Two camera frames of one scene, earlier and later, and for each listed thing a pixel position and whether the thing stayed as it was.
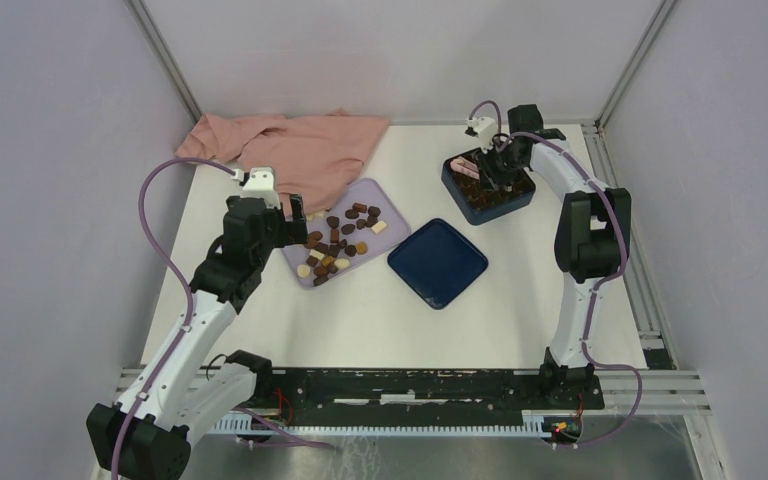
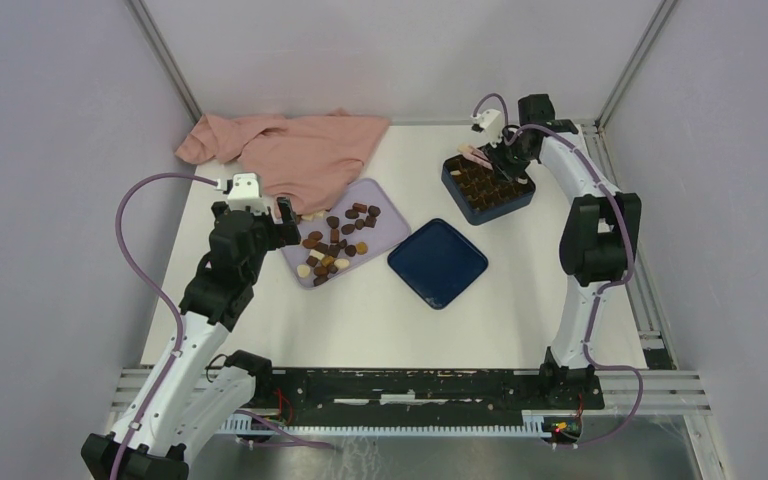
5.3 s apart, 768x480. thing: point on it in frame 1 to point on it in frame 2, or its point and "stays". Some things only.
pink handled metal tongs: [465, 167] to [472, 153]
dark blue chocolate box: [460, 177] stays
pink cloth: [317, 154] stays
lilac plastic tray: [361, 225] stays
